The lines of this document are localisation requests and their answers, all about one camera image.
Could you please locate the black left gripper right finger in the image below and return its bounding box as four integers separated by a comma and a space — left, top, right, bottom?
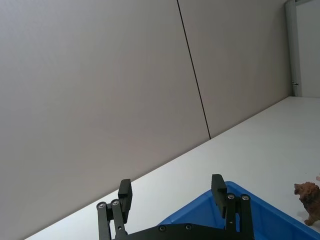
211, 173, 255, 240

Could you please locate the grey metal door frame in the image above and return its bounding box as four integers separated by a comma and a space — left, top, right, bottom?
284, 0, 304, 98

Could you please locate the blue plastic bin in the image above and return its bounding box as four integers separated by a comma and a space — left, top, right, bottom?
158, 180, 320, 240

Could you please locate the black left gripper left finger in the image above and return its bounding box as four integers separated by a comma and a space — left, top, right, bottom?
96, 178, 133, 240

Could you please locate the brown toy lion figurine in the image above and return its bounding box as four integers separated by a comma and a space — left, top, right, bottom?
293, 181, 320, 227

